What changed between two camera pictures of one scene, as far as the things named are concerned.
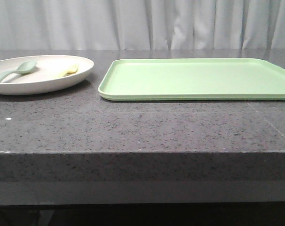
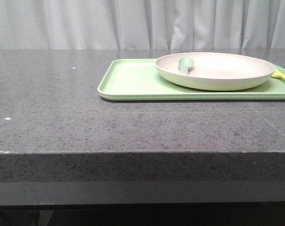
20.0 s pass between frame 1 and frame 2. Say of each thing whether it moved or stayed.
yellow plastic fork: moved
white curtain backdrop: stayed
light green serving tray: stayed
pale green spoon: moved
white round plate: moved
